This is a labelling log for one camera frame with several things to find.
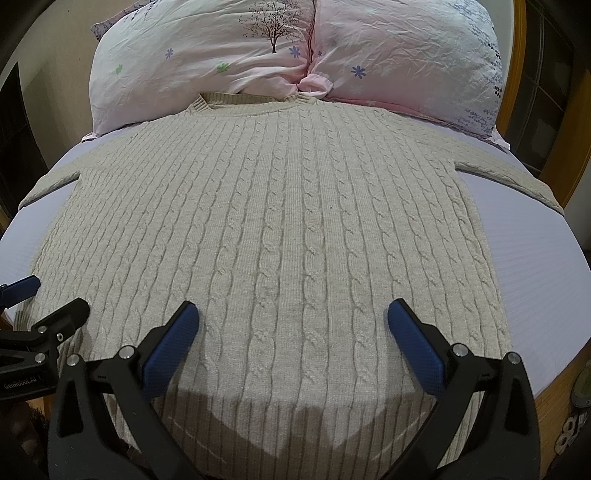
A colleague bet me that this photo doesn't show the beige cable-knit sweater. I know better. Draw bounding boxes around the beige cable-knit sweater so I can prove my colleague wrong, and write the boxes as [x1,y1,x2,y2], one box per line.
[16,94,558,479]

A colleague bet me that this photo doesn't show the left pink floral pillow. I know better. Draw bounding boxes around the left pink floral pillow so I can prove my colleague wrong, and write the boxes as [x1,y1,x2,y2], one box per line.
[89,1,315,136]

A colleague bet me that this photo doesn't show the pink floral pillow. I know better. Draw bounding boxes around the pink floral pillow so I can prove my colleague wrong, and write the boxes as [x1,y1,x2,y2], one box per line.
[298,1,505,139]
[89,1,315,136]

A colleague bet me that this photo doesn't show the right pink floral pillow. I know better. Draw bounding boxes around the right pink floral pillow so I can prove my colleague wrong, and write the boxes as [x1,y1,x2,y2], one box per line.
[298,1,505,139]

